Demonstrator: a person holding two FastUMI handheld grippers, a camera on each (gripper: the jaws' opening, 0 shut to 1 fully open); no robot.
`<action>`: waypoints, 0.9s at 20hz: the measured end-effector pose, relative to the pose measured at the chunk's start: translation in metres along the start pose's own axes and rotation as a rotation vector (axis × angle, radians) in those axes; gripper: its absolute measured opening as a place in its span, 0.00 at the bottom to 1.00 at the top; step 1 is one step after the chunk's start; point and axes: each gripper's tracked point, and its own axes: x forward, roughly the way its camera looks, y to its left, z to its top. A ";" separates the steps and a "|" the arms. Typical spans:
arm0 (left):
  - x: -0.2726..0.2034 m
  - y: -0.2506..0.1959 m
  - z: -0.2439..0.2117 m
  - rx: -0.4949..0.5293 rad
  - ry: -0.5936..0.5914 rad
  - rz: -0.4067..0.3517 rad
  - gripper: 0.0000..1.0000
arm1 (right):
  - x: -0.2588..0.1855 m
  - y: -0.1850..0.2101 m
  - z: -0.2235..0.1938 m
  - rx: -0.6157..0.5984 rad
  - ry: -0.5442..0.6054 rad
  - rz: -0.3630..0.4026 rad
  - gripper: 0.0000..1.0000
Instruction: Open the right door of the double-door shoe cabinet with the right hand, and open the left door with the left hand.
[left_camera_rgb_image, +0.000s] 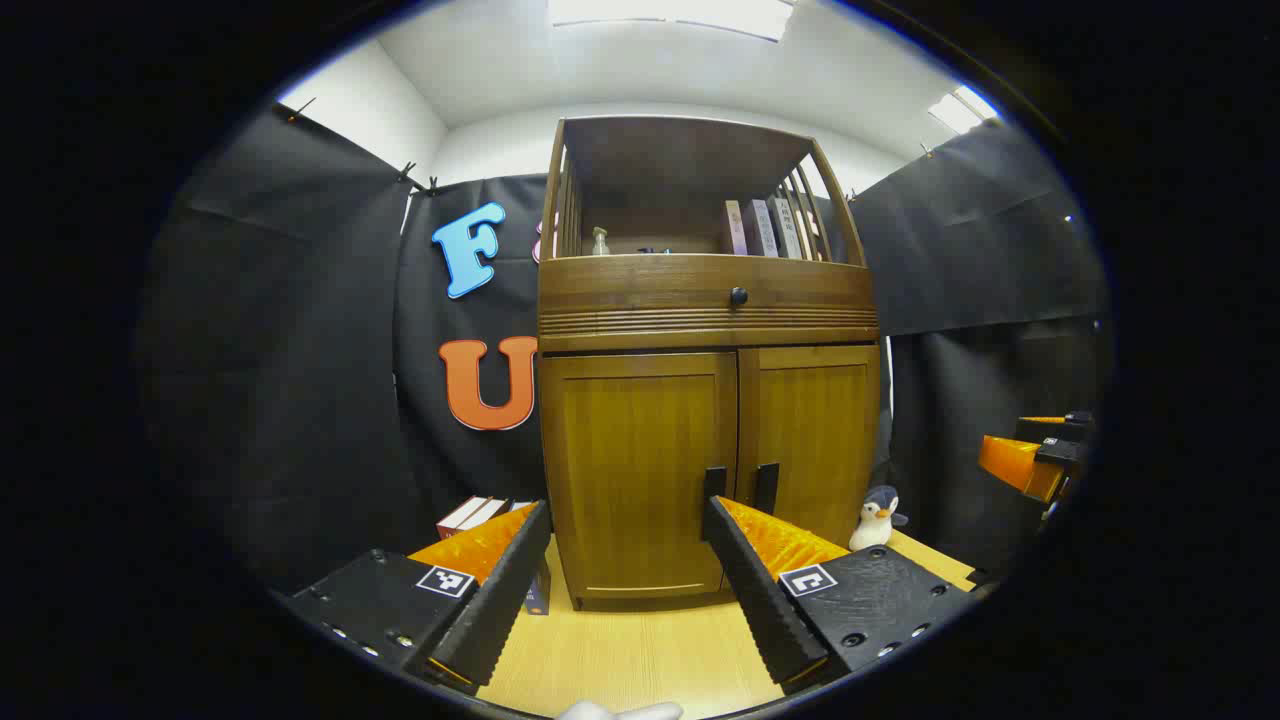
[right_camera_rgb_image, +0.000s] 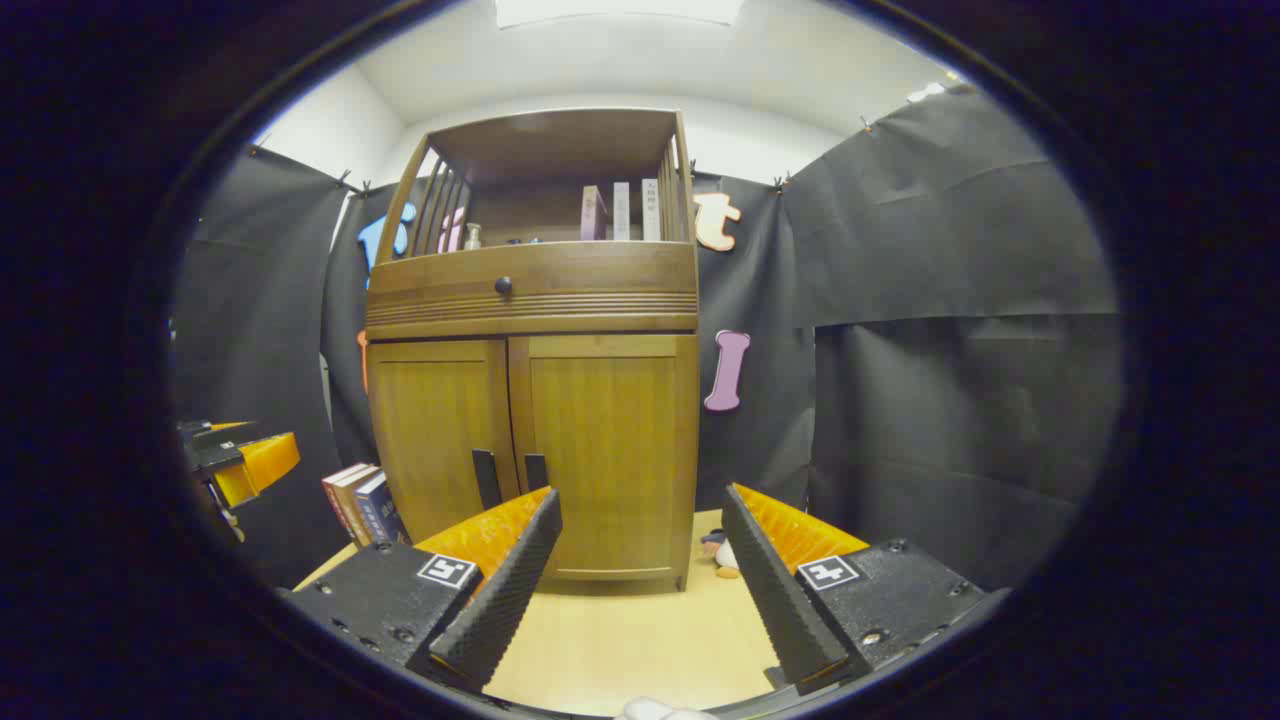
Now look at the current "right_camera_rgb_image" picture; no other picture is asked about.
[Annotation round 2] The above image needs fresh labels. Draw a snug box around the red cover book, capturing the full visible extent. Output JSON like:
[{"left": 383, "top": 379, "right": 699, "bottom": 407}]
[{"left": 322, "top": 463, "right": 373, "bottom": 548}]

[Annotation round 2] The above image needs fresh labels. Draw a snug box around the brown cover book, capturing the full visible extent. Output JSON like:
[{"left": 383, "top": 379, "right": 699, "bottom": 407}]
[{"left": 335, "top": 467, "right": 386, "bottom": 547}]

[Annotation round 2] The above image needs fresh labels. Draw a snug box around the penguin plush toy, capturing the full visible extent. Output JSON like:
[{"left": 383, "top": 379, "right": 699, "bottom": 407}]
[{"left": 700, "top": 530, "right": 743, "bottom": 580}]

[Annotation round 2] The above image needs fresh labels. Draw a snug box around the small ceiling light panel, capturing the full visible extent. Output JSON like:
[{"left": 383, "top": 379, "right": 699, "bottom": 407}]
[{"left": 905, "top": 70, "right": 966, "bottom": 103}]

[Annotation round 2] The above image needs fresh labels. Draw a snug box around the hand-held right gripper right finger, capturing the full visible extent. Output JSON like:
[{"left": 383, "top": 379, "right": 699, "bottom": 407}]
[{"left": 722, "top": 484, "right": 986, "bottom": 696}]

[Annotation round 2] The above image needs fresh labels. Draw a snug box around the wooden shoe cabinet door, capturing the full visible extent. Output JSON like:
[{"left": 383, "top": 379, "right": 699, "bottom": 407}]
[
  {"left": 508, "top": 335, "right": 699, "bottom": 583},
  {"left": 367, "top": 340, "right": 521, "bottom": 546}
]

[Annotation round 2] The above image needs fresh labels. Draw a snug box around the black backdrop cloth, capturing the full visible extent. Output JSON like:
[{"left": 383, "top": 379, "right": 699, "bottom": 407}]
[{"left": 172, "top": 85, "right": 1123, "bottom": 593}]

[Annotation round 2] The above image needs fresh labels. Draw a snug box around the wooden double-door shoe cabinet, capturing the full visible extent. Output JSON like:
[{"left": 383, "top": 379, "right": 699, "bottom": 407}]
[{"left": 363, "top": 108, "right": 701, "bottom": 593}]

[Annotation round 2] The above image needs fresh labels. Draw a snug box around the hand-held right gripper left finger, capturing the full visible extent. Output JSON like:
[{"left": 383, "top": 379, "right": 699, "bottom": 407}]
[{"left": 290, "top": 487, "right": 563, "bottom": 693}]

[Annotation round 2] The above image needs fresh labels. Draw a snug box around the large ceiling light panel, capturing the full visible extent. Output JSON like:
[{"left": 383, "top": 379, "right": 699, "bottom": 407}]
[{"left": 495, "top": 0, "right": 746, "bottom": 29}]

